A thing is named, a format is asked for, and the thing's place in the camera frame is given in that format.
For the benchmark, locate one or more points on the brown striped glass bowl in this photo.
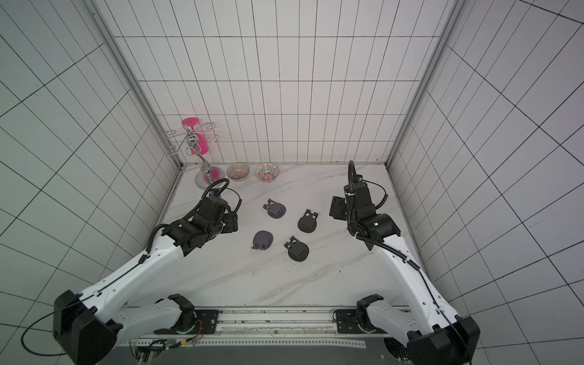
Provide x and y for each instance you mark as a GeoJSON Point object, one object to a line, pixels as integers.
{"type": "Point", "coordinates": [238, 171]}

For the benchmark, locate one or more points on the pink plastic cup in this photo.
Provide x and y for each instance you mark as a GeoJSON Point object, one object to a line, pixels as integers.
{"type": "Point", "coordinates": [196, 141]}

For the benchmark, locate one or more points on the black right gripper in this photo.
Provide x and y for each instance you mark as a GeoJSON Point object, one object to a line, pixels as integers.
{"type": "Point", "coordinates": [338, 207]}

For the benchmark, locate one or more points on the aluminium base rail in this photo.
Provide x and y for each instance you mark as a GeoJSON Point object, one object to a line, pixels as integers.
{"type": "Point", "coordinates": [346, 327]}

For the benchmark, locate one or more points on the chrome cup holder stand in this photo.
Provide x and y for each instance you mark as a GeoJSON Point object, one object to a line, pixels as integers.
{"type": "Point", "coordinates": [207, 174]}

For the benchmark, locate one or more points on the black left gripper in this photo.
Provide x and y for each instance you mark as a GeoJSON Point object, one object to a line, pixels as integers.
{"type": "Point", "coordinates": [231, 223]}

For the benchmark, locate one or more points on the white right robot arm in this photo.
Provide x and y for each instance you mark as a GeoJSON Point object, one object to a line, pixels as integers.
{"type": "Point", "coordinates": [432, 331]}

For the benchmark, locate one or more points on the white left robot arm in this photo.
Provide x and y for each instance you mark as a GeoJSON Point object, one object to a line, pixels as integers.
{"type": "Point", "coordinates": [89, 324]}

